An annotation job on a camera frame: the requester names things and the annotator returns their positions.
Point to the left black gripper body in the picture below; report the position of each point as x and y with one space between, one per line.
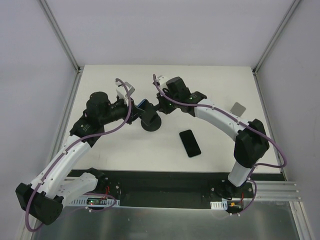
133 112

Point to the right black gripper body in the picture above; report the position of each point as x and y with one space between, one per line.
161 103

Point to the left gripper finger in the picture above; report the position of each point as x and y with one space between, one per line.
137 111
132 118

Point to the blue-edged black phone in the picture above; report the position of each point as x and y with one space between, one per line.
144 104

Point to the black clamp phone stand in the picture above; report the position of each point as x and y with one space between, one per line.
150 120

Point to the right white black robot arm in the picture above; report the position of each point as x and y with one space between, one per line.
250 143

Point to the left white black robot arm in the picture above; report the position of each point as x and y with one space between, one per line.
46 196

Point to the teal-edged black phone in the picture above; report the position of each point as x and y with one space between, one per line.
190 143

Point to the silver folding phone stand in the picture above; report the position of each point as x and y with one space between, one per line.
238 109

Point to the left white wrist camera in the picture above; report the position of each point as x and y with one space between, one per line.
123 89

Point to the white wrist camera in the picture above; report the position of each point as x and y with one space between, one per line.
123 89
161 82

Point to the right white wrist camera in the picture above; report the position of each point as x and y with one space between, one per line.
161 82

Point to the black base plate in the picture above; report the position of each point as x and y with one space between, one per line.
179 190

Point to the left white cable duct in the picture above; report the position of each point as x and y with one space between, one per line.
91 201

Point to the white cable duct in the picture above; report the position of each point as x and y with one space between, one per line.
226 204
91 201

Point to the right white cable duct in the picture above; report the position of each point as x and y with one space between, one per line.
226 204

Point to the left aluminium frame post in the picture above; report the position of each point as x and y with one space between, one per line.
59 34

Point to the aluminium frame post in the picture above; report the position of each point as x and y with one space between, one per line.
59 34
276 35

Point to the right aluminium frame post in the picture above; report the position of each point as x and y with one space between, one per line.
276 35

